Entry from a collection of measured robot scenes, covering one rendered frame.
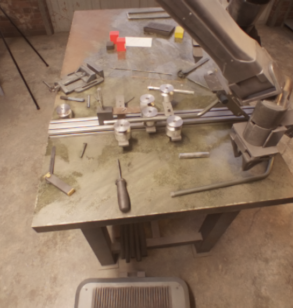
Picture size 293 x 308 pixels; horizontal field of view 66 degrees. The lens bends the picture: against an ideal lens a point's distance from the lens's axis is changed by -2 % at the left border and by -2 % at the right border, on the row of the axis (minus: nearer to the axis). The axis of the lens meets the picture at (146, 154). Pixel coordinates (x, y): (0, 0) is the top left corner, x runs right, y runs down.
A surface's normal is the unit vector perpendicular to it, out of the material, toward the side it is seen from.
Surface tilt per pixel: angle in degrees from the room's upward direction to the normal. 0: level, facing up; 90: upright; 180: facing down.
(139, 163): 0
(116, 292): 0
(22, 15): 90
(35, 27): 90
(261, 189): 0
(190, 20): 109
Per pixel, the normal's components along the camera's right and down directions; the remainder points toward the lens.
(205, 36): -0.21, 0.92
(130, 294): 0.01, -0.63
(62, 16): 0.12, 0.77
